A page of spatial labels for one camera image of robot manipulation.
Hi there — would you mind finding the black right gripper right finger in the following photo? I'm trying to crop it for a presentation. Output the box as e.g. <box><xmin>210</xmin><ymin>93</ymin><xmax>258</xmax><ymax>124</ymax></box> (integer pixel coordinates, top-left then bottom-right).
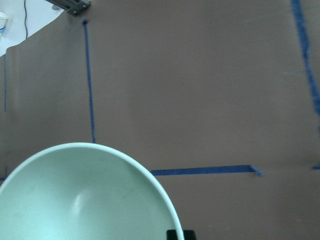
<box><xmin>183</xmin><ymin>229</ymin><xmax>196</xmax><ymax>240</ymax></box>

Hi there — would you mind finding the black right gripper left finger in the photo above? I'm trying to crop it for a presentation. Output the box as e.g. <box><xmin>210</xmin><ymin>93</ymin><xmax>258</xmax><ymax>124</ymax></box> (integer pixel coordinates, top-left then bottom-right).
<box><xmin>166</xmin><ymin>229</ymin><xmax>178</xmax><ymax>240</ymax></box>

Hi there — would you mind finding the green bowl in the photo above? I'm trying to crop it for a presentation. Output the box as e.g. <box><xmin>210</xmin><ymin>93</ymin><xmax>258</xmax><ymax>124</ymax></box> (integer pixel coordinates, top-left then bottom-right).
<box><xmin>0</xmin><ymin>143</ymin><xmax>184</xmax><ymax>240</ymax></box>

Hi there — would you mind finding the white paper cup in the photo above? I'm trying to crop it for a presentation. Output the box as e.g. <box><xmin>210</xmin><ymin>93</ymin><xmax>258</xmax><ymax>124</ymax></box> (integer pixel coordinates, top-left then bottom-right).
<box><xmin>0</xmin><ymin>12</ymin><xmax>9</xmax><ymax>35</ymax></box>

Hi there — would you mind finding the aluminium frame post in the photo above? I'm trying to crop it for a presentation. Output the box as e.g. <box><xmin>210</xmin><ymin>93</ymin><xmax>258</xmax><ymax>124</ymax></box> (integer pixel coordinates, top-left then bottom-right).
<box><xmin>47</xmin><ymin>0</ymin><xmax>92</xmax><ymax>16</ymax></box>

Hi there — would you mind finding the black cable on desk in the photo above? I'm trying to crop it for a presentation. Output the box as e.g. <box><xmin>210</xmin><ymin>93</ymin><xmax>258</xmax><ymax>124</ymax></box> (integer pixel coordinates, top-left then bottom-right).
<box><xmin>23</xmin><ymin>0</ymin><xmax>29</xmax><ymax>41</ymax></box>

